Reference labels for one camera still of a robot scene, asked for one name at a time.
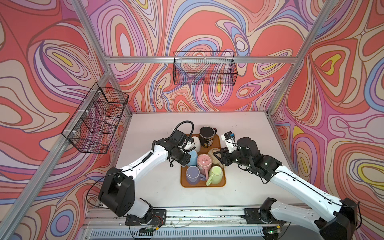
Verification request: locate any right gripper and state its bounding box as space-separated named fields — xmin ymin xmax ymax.
xmin=212 ymin=145 xmax=252 ymax=168

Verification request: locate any light blue mug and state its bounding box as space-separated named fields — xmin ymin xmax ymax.
xmin=187 ymin=150 xmax=198 ymax=167

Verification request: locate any white mug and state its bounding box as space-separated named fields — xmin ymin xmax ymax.
xmin=184 ymin=136 xmax=201 ymax=153

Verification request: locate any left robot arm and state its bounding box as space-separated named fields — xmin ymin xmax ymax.
xmin=98 ymin=139 xmax=191 ymax=218

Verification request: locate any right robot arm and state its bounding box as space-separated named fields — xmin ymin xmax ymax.
xmin=214 ymin=132 xmax=362 ymax=240

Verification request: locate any beige speckled mug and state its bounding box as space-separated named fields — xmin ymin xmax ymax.
xmin=208 ymin=148 xmax=225 ymax=169

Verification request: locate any light green mug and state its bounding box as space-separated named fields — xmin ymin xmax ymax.
xmin=206 ymin=166 xmax=224 ymax=186

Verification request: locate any pink mug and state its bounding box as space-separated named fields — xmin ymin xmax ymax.
xmin=197 ymin=154 xmax=212 ymax=180

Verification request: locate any black patterned mug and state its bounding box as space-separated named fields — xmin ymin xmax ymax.
xmin=199 ymin=127 xmax=217 ymax=148

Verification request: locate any purple mug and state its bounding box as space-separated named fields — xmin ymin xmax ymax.
xmin=186 ymin=166 xmax=207 ymax=185

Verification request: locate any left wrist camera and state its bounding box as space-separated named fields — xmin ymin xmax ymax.
xmin=183 ymin=138 xmax=196 ymax=152

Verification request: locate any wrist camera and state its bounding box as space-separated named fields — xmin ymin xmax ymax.
xmin=183 ymin=138 xmax=196 ymax=152
xmin=221 ymin=131 xmax=237 ymax=153

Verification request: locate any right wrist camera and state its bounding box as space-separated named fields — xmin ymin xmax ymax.
xmin=221 ymin=131 xmax=237 ymax=153

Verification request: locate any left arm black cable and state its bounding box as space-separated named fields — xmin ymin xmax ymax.
xmin=172 ymin=120 xmax=195 ymax=145

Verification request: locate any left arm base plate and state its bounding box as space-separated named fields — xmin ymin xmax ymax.
xmin=125 ymin=209 xmax=167 ymax=227

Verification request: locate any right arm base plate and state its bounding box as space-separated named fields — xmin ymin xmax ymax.
xmin=241 ymin=208 xmax=287 ymax=225

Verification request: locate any black wire basket back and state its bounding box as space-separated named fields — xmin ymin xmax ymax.
xmin=173 ymin=50 xmax=238 ymax=86

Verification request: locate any black wire basket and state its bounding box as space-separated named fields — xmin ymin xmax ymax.
xmin=62 ymin=83 xmax=129 ymax=154
xmin=173 ymin=50 xmax=238 ymax=86

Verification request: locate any black wire basket left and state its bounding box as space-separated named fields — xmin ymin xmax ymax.
xmin=62 ymin=83 xmax=129 ymax=154

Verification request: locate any aluminium mounting rail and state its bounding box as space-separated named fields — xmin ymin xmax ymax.
xmin=83 ymin=204 xmax=331 ymax=229

